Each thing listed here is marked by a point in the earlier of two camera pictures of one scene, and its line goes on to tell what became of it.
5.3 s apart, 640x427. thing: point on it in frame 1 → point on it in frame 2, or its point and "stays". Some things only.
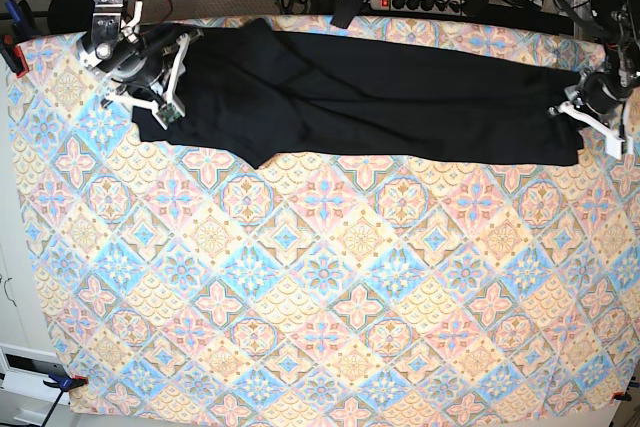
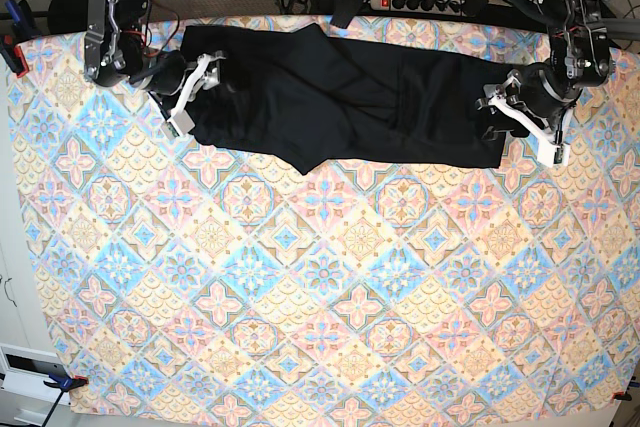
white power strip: (415, 3) stays
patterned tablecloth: (182, 282) stays
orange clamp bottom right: (621, 395) stays
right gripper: (602, 94) → (547, 90)
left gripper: (137, 66) → (168, 77)
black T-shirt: (257, 91) stays
